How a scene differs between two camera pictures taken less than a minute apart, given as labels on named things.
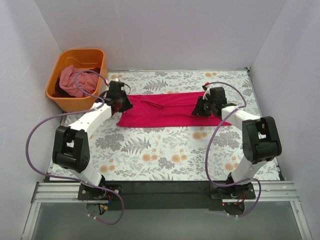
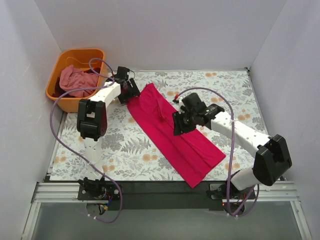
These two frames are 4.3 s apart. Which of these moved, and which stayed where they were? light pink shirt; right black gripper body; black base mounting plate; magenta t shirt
Moved: magenta t shirt; right black gripper body
Stayed: black base mounting plate; light pink shirt
